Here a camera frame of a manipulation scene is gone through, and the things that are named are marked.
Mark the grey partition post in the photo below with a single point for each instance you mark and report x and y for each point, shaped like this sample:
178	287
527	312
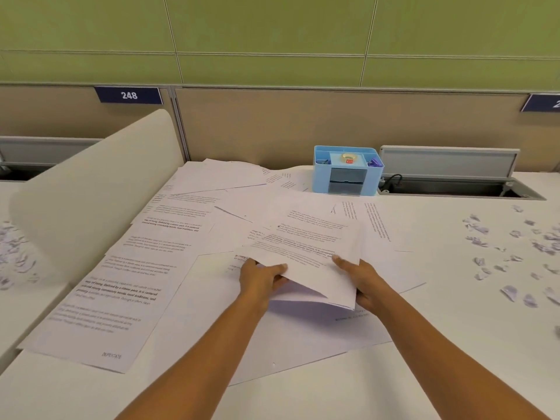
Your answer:
179	126

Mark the clear tape roll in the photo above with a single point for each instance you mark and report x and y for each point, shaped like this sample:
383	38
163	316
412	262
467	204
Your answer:
343	158

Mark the person's left forearm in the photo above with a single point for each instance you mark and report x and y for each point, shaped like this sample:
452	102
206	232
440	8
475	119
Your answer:
197	367

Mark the person's right hand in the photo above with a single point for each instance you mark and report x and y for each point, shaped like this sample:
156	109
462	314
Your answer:
369	288

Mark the gathered printed sheet bundle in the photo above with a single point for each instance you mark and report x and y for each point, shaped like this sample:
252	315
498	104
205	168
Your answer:
306	258

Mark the white desk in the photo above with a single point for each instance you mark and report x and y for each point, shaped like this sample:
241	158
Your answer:
26	314
459	345

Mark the heap of paper scraps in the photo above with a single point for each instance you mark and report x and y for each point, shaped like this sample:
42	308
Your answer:
477	229
8	244

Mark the beige partition panel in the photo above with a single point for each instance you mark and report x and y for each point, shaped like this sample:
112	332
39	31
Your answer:
43	113
262	126

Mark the white side divider panel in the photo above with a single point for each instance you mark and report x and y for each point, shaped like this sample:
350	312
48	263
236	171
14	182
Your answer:
87	192

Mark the person's right forearm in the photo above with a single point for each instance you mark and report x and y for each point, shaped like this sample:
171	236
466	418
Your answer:
446	363

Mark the person's left hand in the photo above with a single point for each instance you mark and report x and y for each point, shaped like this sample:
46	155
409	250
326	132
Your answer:
258	284

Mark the pile of printed papers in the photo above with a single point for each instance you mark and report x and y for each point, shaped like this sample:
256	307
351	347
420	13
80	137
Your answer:
109	301

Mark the blue desk organizer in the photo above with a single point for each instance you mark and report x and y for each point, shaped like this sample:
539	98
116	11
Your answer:
321	179

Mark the blue number sign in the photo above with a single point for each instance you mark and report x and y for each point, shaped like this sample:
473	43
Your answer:
107	95
538	103

